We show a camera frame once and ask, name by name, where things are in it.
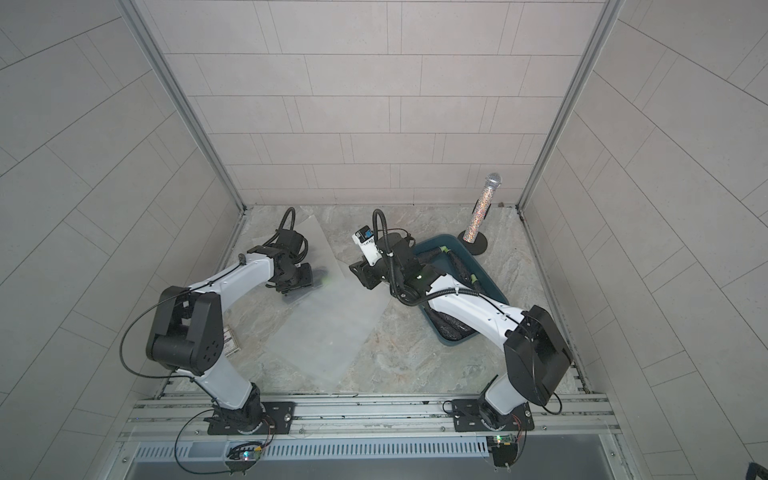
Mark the clear zip-top bag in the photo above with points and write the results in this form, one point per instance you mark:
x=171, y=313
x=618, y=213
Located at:
x=318, y=256
x=325, y=332

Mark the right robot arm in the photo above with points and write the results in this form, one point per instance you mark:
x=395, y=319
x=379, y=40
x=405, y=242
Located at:
x=535, y=352

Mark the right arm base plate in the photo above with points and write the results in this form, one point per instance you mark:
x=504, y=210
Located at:
x=474, y=415

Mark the aluminium mounting rail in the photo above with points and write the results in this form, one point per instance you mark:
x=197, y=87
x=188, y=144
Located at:
x=317, y=416

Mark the controller board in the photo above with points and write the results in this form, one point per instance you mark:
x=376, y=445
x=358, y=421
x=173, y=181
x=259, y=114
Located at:
x=242, y=457
x=503, y=450

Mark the left controller board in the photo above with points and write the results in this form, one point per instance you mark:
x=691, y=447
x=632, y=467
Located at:
x=242, y=457

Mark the small printed card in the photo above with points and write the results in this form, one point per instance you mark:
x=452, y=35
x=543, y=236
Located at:
x=231, y=344

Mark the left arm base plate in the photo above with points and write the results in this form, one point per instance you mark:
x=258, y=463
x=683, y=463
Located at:
x=268, y=417

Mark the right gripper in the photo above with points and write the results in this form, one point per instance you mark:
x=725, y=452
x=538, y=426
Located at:
x=367, y=274

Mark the right controller board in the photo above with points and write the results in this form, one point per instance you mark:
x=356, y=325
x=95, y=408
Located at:
x=503, y=450

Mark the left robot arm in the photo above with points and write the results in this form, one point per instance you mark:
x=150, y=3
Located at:
x=187, y=333

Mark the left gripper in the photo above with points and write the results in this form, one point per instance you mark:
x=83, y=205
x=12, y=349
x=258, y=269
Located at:
x=308, y=280

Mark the teal plastic bin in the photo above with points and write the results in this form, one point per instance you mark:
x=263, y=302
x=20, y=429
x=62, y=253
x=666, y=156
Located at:
x=448, y=254

